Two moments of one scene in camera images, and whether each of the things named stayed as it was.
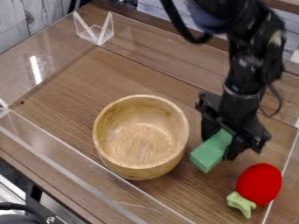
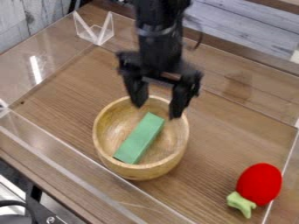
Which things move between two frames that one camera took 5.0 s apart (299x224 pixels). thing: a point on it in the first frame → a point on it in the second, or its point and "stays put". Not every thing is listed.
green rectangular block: [210, 154] → [141, 138]
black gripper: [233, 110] → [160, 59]
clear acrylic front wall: [100, 189] stays put
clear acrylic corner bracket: [97, 34] stays put
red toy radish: [258, 186] stays put
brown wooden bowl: [141, 131] stays put
